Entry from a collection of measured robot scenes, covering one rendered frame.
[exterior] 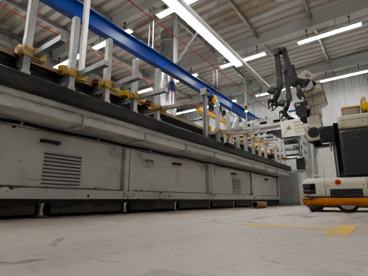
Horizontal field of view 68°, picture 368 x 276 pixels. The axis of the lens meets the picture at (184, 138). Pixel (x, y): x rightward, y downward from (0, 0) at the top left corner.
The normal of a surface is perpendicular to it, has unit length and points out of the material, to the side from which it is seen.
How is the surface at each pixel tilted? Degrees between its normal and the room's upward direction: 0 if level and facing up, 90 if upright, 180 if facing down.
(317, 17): 90
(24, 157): 90
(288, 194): 90
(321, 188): 90
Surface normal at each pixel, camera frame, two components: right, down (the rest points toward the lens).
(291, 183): -0.58, -0.18
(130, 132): 0.81, -0.13
